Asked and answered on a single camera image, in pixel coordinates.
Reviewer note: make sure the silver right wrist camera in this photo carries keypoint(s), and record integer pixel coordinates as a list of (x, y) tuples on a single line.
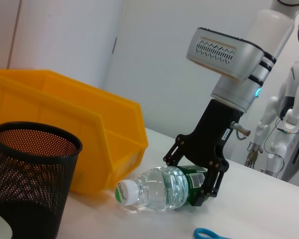
[(219, 49)]

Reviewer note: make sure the blue scissors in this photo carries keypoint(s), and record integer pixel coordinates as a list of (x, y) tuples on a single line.
[(201, 232)]

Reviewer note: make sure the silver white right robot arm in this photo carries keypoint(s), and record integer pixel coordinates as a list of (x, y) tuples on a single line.
[(239, 94)]

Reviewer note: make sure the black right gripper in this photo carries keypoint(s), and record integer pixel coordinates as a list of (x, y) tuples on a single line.
[(211, 139)]

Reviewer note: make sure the black mesh pen holder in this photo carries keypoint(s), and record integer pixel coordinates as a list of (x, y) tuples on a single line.
[(27, 186)]

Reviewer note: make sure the white humanoid robot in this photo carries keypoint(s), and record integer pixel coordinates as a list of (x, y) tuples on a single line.
[(296, 82)]

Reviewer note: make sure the yellow plastic bin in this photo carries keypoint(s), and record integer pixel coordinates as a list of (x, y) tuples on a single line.
[(64, 112)]

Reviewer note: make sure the clear water bottle green label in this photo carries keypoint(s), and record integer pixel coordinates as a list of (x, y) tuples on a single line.
[(159, 189)]

